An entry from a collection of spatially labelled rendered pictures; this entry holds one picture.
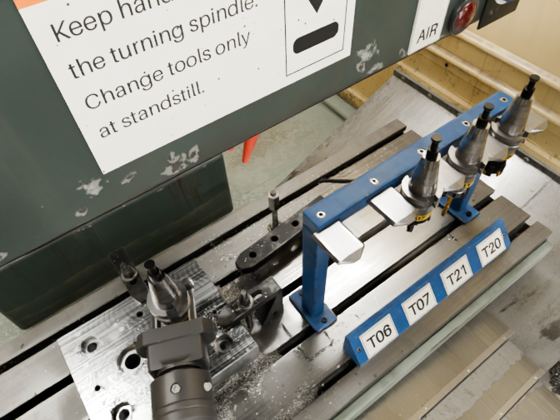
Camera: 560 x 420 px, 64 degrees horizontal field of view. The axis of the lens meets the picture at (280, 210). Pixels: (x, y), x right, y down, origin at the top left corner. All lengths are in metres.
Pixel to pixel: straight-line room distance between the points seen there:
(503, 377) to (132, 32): 1.10
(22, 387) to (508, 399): 1.00
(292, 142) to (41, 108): 1.53
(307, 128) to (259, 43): 1.53
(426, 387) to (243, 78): 0.92
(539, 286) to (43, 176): 1.19
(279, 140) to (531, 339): 1.04
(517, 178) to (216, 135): 1.19
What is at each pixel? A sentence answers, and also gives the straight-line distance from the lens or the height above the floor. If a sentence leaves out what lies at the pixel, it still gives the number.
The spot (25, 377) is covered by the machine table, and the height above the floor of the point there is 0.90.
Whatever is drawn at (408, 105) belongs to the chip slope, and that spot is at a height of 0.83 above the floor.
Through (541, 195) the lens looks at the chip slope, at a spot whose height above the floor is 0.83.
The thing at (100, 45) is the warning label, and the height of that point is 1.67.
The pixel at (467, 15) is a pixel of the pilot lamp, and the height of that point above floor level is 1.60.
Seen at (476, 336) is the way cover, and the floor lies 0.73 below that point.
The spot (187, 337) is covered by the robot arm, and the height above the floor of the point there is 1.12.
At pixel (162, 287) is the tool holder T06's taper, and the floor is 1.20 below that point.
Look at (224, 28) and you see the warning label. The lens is 0.22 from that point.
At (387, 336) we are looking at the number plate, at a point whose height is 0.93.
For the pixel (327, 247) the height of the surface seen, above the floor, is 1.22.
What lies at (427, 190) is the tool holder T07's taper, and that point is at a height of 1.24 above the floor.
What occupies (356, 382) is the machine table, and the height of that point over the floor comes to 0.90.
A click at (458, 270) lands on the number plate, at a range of 1.00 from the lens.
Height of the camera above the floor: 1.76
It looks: 52 degrees down
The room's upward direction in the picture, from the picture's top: 3 degrees counter-clockwise
